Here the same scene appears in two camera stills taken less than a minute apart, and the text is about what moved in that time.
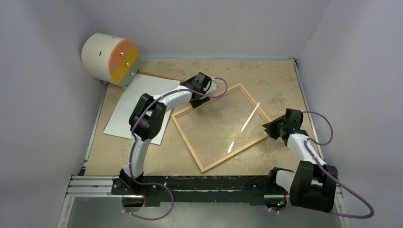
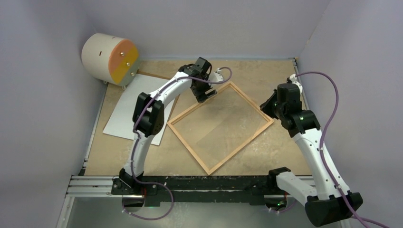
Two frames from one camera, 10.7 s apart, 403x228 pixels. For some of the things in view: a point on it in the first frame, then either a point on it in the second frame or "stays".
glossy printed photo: [118, 124] stays
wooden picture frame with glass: [228, 124] stays
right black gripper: [270, 127] -> [266, 107]
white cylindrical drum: [110, 58] stays
